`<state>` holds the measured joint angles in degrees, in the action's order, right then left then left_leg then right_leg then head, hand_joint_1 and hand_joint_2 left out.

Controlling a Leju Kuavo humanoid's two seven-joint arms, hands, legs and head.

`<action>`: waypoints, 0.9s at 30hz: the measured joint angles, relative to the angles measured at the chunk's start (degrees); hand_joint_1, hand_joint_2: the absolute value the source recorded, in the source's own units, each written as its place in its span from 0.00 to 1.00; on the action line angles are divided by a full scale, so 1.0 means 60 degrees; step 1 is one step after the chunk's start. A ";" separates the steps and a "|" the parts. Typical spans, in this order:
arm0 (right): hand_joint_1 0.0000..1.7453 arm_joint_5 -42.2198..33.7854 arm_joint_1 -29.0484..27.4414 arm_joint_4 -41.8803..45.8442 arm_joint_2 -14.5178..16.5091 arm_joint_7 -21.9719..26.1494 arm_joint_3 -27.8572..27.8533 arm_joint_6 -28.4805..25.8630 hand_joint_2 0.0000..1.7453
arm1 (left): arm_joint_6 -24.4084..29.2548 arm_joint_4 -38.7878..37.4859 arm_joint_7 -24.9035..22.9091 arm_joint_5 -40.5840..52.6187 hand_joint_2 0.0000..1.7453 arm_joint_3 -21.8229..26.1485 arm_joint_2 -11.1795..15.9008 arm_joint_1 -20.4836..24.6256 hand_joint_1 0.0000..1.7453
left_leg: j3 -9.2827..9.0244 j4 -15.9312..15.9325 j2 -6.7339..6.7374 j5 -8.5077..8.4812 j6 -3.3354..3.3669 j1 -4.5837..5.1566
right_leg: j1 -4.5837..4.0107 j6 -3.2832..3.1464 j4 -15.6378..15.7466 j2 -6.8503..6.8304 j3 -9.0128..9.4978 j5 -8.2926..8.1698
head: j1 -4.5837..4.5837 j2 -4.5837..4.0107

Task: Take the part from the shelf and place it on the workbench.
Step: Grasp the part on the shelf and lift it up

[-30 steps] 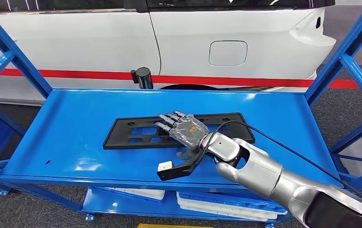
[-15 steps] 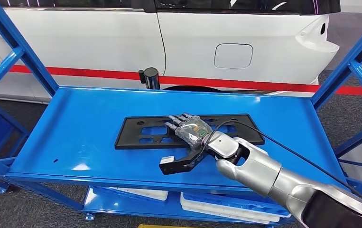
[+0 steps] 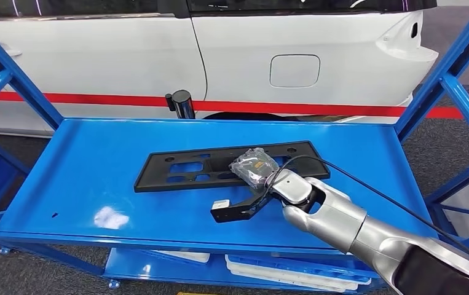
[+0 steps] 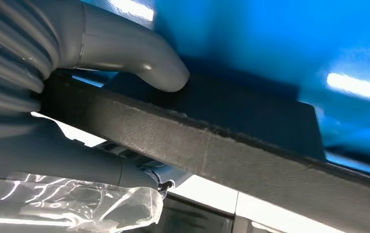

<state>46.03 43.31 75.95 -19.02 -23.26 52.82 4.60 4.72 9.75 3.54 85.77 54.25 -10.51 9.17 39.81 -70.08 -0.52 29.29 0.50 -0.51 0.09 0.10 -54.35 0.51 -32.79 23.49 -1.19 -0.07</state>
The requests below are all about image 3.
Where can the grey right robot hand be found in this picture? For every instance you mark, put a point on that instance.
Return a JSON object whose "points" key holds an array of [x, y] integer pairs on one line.
{"points": [[254, 167]]}

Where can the black plastic mounting panel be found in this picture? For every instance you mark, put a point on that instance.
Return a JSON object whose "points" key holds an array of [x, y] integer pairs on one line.
{"points": [[148, 184]]}

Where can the blue metal shelf rack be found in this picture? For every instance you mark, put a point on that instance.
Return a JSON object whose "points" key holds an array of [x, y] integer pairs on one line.
{"points": [[95, 171]]}

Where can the white car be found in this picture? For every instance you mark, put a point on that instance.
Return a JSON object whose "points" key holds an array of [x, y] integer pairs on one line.
{"points": [[258, 40]]}

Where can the red barrier belt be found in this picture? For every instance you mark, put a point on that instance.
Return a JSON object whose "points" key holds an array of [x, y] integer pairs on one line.
{"points": [[75, 98]]}

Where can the black camera bracket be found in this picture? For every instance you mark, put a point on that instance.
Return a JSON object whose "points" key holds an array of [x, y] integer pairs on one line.
{"points": [[238, 209]]}

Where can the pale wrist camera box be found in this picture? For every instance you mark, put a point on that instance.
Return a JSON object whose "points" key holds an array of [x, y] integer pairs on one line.
{"points": [[220, 204]]}

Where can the black stanchion post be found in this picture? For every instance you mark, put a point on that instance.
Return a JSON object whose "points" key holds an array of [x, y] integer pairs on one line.
{"points": [[183, 104]]}

